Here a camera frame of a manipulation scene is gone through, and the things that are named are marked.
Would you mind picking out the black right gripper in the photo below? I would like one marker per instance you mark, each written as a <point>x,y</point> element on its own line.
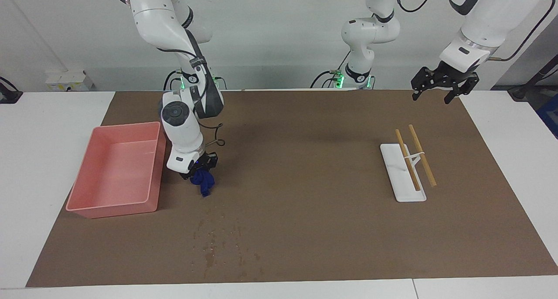
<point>199,163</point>

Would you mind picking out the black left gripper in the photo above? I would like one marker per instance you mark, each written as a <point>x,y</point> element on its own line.
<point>451,76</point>

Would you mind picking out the blue towel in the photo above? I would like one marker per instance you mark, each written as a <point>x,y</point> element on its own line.
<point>202,181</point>

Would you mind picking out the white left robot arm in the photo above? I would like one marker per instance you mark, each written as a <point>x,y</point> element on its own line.
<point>370,31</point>

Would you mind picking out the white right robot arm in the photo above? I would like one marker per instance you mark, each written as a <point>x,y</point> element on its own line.
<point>183,124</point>

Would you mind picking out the white towel rack base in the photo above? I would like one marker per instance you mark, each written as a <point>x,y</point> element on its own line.
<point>399,177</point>

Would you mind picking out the wooden rack rod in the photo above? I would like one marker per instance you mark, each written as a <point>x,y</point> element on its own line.
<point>409,166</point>
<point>425,164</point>

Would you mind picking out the pink plastic bin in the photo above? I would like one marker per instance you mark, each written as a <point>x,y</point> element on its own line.
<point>117,172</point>

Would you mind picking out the black tripod stand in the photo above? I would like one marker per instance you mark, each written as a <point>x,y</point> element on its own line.
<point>529,83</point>

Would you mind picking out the brown table mat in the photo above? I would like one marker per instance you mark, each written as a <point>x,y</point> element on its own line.
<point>296,181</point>

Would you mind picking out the blue crate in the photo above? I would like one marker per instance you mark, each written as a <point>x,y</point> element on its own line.
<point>550,116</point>

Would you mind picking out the black stand foot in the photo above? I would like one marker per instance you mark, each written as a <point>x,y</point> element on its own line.
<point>8,94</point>

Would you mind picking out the white wall socket box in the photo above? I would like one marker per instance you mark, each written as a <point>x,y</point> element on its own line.
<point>69,81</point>

